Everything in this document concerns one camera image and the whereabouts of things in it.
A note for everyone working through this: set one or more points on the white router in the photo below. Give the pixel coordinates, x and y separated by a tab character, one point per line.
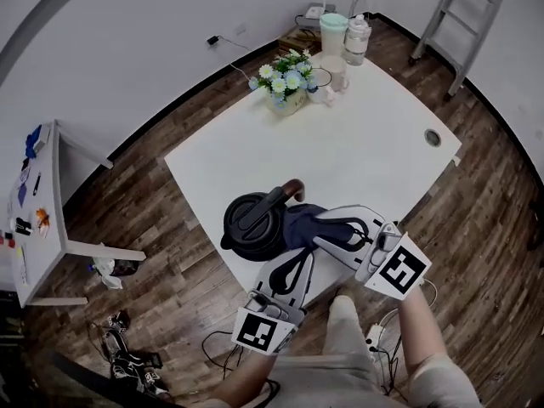
316	12

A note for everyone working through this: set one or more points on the grey step ladder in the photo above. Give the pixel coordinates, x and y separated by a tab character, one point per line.
463	28

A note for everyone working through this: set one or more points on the crumpled white plastic bag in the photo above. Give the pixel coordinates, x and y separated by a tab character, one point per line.
111	272

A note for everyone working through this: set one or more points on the wooden crate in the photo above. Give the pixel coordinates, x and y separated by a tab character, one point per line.
297	41

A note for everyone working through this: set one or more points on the black power adapter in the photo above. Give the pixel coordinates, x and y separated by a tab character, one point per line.
212	40

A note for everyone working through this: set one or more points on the clear glass jar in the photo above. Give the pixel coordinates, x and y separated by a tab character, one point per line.
356	41

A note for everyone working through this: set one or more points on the black pen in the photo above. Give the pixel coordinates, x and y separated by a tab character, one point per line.
37	184

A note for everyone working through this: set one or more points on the blue rag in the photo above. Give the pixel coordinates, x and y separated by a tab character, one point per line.
33	140

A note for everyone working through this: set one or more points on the black small clip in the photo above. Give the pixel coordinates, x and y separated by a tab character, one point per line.
23	225

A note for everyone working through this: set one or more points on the pale pink cup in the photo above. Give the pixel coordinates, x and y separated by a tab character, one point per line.
335	72

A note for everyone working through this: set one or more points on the person's left forearm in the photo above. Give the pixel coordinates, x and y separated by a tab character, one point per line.
246	381

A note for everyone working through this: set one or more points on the black kettle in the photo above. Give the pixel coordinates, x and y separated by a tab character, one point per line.
251	228

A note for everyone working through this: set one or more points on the black white device pile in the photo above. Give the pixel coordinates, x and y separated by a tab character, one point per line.
127	355

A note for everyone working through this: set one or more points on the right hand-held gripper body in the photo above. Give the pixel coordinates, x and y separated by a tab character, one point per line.
395	266

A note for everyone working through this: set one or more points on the dark blue cloth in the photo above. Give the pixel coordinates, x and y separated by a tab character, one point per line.
304	228

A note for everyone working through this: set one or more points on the beige shorts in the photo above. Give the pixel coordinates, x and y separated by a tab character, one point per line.
340	381

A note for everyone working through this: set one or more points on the flower pot with blue daisies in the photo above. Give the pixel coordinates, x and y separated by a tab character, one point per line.
287	85

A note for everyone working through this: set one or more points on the mint lid white container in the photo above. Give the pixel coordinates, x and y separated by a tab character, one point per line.
332	32

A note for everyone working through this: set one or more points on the person's leg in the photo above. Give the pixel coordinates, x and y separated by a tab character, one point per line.
346	325

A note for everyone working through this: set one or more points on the small white side table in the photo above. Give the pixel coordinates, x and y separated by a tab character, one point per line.
38	245

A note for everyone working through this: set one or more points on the white power strip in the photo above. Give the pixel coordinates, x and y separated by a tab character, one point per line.
374	337

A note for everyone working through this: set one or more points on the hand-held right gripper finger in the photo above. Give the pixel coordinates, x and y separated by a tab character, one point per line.
357	213
336	251

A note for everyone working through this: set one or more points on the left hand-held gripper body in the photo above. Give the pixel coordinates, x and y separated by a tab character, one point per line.
259	330

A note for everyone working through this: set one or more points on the person's right forearm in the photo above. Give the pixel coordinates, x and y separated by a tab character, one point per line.
418	334

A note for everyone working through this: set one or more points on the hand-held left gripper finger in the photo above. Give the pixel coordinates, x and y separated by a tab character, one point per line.
309	270
265	270

